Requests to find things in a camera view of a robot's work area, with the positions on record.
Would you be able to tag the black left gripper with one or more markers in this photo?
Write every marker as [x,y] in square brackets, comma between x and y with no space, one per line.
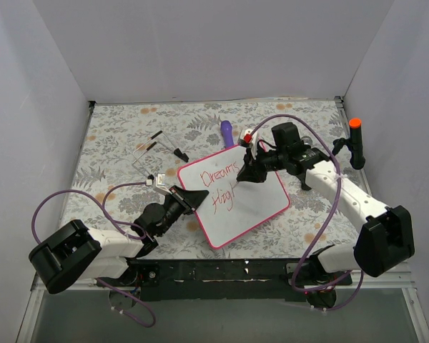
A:
[182,200]

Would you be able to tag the white wire whiteboard stand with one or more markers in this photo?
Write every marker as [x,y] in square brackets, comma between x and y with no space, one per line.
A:
[151,156]

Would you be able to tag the pink framed whiteboard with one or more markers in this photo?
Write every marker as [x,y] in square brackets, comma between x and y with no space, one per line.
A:
[228,213]

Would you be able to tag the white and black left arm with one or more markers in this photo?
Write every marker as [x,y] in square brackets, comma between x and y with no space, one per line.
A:
[76,251]

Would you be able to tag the floral patterned table mat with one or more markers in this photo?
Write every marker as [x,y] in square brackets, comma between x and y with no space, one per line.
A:
[106,186]

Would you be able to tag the black stick with orange tip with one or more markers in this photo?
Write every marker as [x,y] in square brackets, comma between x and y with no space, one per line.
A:
[354,143]

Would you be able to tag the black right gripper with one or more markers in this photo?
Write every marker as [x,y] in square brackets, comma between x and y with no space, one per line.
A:
[259,164]

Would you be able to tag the black microphone with grey head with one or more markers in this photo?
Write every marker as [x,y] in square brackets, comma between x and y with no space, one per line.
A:
[307,140]

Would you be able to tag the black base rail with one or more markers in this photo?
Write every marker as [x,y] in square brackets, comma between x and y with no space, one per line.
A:
[181,279]

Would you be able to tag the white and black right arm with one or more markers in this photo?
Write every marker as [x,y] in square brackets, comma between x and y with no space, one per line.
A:
[385,234]

